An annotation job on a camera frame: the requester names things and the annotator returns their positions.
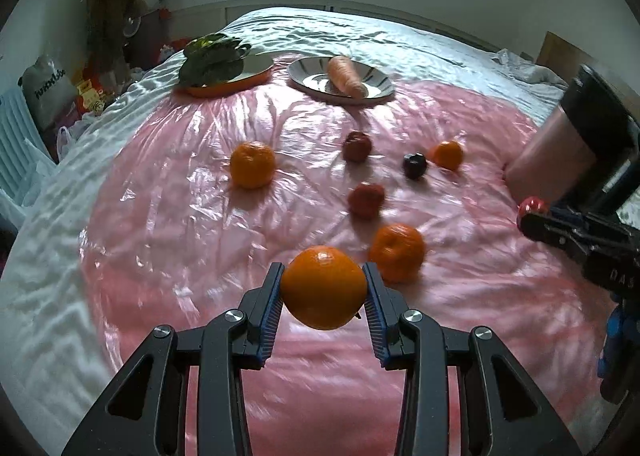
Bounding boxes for leafy green vegetable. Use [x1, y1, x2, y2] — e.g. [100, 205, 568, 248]
[178, 34, 252, 87]

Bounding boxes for dark purple plum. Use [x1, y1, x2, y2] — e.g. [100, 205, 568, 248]
[403, 152, 428, 181]

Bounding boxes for light blue slatted chair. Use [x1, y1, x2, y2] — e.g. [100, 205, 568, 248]
[0, 86, 56, 207]

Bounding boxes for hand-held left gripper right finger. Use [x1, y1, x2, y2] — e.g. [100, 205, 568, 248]
[361, 261, 583, 456]

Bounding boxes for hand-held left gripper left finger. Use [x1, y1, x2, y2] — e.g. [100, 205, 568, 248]
[60, 262, 288, 456]

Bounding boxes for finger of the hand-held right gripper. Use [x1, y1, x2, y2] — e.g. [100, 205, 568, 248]
[517, 210, 601, 262]
[549, 204, 593, 222]

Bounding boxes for silver metal plate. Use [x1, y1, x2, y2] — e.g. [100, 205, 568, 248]
[287, 56, 395, 104]

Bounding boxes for white printed bag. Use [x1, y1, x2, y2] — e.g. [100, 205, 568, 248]
[20, 56, 73, 129]

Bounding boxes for small red apple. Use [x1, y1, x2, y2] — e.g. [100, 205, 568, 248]
[517, 196, 548, 227]

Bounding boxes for small orange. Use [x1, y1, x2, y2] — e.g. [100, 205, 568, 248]
[431, 140, 464, 172]

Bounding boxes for wooden headboard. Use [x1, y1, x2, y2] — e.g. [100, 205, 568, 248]
[537, 31, 601, 82]

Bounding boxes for crumpled white blanket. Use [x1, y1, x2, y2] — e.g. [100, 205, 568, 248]
[492, 48, 571, 84]

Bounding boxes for white plastic bag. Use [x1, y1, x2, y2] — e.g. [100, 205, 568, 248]
[55, 123, 88, 162]

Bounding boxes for large orange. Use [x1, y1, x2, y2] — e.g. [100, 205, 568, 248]
[280, 245, 368, 332]

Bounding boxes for pink plastic sheet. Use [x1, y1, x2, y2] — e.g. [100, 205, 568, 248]
[77, 51, 621, 456]

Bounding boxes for steel kettle with black handle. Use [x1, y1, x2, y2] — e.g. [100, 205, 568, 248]
[502, 63, 640, 217]

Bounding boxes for white quilt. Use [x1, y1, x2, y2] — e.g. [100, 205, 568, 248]
[0, 6, 640, 456]

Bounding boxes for orange rimmed plate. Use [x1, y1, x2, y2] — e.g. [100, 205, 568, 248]
[172, 54, 275, 99]

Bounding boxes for carrot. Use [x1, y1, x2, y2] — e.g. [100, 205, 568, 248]
[327, 56, 368, 99]

